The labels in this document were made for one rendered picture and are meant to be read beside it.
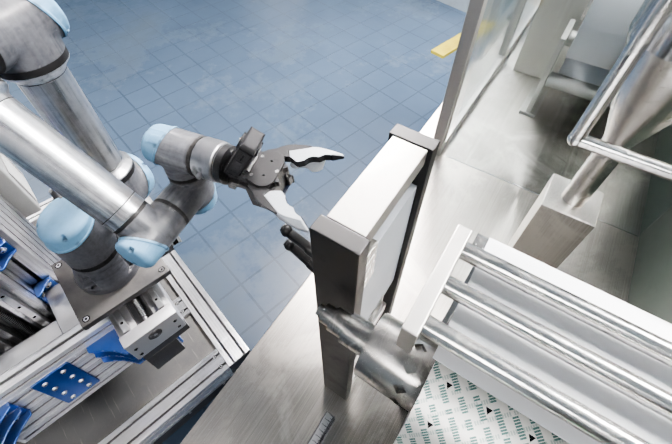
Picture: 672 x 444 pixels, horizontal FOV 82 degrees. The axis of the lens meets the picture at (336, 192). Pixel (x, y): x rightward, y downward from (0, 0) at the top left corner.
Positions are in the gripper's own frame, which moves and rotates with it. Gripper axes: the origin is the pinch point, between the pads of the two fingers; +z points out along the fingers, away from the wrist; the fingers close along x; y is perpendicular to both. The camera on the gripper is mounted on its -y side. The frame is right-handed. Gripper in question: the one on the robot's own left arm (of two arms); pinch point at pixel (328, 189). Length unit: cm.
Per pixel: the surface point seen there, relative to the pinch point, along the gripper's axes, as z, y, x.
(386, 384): 16.5, -15.0, 25.0
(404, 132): 11.0, -20.9, 2.6
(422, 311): 17.2, -25.2, 21.1
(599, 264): 57, 37, -23
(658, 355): 32.1, -24.2, 18.2
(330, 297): 8.7, -11.6, 18.9
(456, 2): -14, 164, -323
